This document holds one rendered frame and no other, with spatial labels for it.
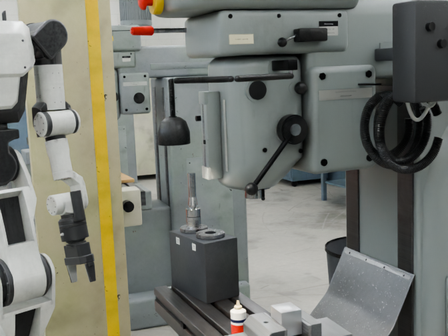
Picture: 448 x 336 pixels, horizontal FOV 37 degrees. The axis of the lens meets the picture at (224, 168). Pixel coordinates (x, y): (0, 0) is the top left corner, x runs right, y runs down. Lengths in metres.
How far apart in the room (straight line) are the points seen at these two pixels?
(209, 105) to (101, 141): 1.76
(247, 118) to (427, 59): 0.42
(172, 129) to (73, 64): 1.84
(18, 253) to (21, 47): 0.60
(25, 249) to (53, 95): 0.49
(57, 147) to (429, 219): 1.16
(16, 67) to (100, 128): 1.28
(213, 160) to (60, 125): 0.72
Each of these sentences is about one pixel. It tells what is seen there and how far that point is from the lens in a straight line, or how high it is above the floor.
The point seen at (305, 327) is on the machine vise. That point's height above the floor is 1.00.
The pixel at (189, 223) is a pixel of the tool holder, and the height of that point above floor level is 1.12.
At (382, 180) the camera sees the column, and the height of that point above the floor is 1.29.
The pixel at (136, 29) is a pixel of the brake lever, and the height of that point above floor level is 1.70.
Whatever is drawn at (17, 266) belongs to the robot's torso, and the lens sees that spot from 2.06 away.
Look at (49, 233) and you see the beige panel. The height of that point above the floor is 0.86.
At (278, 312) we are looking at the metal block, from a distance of 1.61.
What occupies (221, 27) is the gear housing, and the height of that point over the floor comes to 1.69.
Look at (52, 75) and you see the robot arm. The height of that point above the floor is 1.60.
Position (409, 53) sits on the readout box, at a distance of 1.47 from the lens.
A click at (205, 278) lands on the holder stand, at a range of 2.05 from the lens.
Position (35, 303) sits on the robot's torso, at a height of 0.93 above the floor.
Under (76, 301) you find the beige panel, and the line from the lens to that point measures 3.45.
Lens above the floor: 1.60
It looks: 8 degrees down
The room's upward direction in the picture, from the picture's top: 2 degrees counter-clockwise
